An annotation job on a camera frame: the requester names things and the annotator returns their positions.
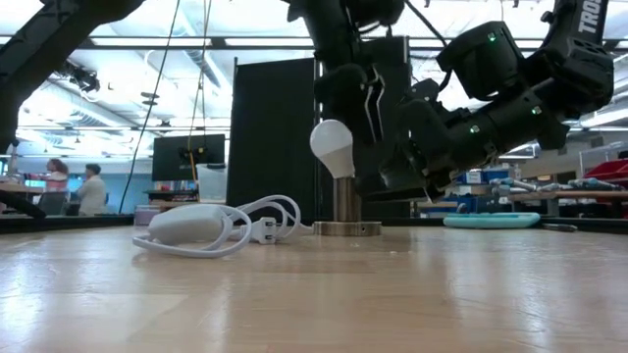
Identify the black ceiling-mounted camera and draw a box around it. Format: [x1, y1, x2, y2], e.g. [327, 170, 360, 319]
[63, 66, 102, 94]

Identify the wooden background desk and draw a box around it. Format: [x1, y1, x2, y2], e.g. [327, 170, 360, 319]
[0, 181, 45, 217]

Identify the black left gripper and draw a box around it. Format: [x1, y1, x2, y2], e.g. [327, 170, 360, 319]
[313, 62, 390, 145]

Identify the person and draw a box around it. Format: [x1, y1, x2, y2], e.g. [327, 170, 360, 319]
[76, 163, 108, 218]
[28, 157, 71, 197]

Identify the low cluttered background table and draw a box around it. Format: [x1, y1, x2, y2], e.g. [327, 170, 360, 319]
[144, 188, 228, 208]

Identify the brass lamp socket base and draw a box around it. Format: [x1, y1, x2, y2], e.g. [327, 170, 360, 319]
[312, 176, 383, 237]

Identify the black hanging cable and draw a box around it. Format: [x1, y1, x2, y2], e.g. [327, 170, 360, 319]
[119, 0, 182, 216]

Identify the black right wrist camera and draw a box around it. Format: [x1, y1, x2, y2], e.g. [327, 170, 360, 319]
[410, 76, 443, 104]

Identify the white lamp power cord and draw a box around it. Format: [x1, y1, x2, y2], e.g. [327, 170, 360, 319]
[131, 194, 315, 260]

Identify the clear plastic storage bin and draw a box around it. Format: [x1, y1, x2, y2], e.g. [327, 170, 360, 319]
[195, 163, 230, 203]

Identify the yellow hanging cable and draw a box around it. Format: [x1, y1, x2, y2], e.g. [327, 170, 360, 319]
[185, 73, 213, 183]

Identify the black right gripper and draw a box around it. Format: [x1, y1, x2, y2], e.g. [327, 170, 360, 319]
[354, 97, 493, 204]

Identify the black computer monitor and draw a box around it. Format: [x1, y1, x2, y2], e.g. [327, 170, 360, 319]
[151, 133, 227, 182]

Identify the white light bulb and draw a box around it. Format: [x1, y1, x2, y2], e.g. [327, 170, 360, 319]
[309, 119, 355, 180]

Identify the teal tray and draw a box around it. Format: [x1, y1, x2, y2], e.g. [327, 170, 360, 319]
[443, 211, 542, 230]

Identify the red storage bin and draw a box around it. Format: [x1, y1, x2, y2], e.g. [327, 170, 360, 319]
[582, 159, 628, 190]

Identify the white post black knob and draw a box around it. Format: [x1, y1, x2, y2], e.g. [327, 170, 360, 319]
[7, 144, 22, 186]

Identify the grey office chair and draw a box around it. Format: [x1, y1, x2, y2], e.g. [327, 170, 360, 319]
[36, 190, 69, 217]

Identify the black room divider panel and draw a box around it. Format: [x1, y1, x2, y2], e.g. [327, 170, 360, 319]
[231, 57, 318, 223]
[321, 36, 412, 221]

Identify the wooden workbench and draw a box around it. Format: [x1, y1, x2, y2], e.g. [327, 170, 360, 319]
[509, 188, 628, 220]

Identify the black aluminium table frame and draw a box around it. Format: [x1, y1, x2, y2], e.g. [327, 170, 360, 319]
[0, 188, 628, 235]

